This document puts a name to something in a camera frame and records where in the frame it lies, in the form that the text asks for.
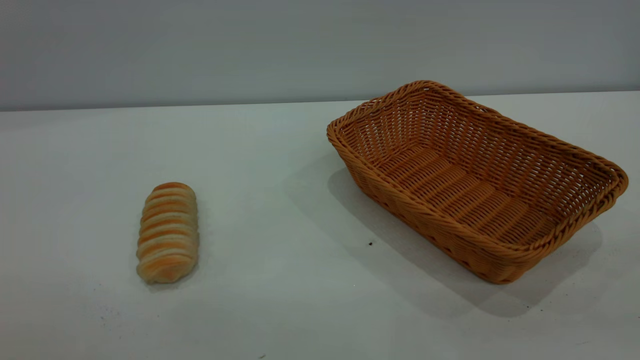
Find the striped long bread roll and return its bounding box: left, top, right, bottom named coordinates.
left=136, top=182, right=200, bottom=285

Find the orange woven wicker basket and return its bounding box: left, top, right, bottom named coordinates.
left=326, top=80, right=629, bottom=285

